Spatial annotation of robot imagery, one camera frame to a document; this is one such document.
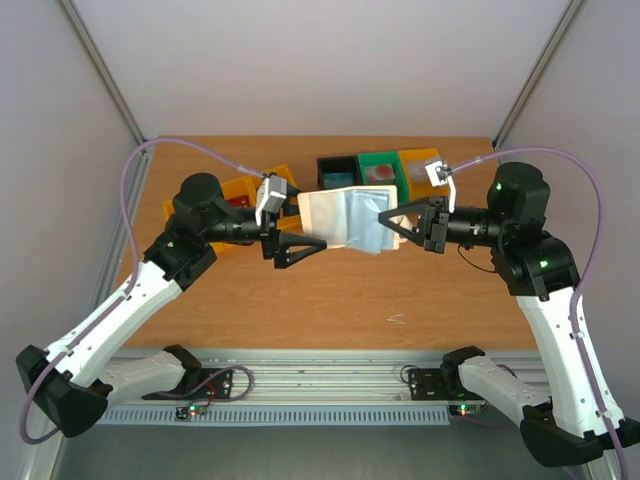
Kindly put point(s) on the right yellow bin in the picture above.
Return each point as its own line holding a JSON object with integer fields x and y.
{"x": 413, "y": 162}

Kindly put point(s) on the yellow bin with blue cards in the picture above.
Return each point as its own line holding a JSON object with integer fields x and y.
{"x": 284, "y": 172}

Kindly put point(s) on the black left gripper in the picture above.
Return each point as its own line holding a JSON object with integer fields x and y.
{"x": 271, "y": 238}

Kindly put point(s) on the yellow bin with red cards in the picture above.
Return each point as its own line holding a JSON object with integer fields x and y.
{"x": 243, "y": 185}

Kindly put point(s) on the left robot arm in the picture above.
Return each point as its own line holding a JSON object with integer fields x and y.
{"x": 69, "y": 380}

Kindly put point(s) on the grey slotted cable duct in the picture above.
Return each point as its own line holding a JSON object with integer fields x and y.
{"x": 273, "y": 416}

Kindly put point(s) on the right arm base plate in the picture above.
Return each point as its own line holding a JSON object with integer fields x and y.
{"x": 427, "y": 384}

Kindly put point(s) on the beige card holder wallet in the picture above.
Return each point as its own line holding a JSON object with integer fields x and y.
{"x": 348, "y": 217}

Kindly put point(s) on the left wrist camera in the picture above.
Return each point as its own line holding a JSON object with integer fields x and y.
{"x": 270, "y": 197}

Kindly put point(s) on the green bin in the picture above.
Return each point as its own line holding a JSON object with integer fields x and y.
{"x": 384, "y": 168}

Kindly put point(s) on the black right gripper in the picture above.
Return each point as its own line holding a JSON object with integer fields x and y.
{"x": 438, "y": 228}

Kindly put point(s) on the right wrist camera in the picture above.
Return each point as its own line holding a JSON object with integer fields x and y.
{"x": 439, "y": 175}

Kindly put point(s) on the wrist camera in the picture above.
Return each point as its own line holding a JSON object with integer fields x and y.
{"x": 270, "y": 197}
{"x": 439, "y": 175}

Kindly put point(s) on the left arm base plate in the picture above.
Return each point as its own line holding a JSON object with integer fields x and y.
{"x": 225, "y": 385}

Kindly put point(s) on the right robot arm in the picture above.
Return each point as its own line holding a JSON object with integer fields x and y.
{"x": 579, "y": 419}

